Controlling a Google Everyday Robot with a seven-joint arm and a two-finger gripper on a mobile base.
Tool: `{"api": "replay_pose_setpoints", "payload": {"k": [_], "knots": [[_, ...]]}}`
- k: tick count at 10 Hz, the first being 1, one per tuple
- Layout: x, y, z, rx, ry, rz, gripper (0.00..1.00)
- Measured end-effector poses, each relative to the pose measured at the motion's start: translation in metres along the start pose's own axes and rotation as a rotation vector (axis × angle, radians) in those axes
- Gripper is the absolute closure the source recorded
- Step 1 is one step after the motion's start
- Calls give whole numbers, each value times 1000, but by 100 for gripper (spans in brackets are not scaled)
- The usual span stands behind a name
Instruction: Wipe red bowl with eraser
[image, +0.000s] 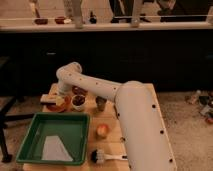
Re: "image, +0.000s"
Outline dark red small bowl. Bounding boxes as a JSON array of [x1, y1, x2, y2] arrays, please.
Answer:
[[72, 86, 87, 96]]

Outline clutter pile on floor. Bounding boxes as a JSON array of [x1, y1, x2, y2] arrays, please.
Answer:
[[185, 90, 213, 125]]

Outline dark bowl on shelf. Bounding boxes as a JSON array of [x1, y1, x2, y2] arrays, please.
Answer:
[[34, 18, 48, 25]]

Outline dark bottle on shelf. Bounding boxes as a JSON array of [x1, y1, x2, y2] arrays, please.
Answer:
[[89, 11, 97, 24]]

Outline black dish brush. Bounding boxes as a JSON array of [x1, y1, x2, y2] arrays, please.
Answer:
[[90, 149, 127, 164]]

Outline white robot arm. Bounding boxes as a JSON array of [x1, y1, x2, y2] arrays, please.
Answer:
[[56, 62, 177, 171]]

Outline black stool frame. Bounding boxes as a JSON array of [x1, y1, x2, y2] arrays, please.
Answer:
[[0, 96, 34, 163]]

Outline white cloth in tray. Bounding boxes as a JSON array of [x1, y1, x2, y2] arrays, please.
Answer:
[[42, 135, 73, 161]]

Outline red yellow apple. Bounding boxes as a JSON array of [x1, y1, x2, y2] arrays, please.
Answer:
[[96, 124, 109, 138]]

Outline small metal cup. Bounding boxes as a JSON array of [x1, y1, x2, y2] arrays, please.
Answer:
[[96, 96, 107, 111]]

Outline white bowl with dark contents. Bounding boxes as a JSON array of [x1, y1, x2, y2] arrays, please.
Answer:
[[71, 95, 86, 111]]

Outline green plastic tray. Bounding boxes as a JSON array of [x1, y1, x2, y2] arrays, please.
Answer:
[[16, 113, 90, 166]]

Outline red bowl on shelf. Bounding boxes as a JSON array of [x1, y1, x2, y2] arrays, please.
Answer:
[[55, 17, 71, 24]]

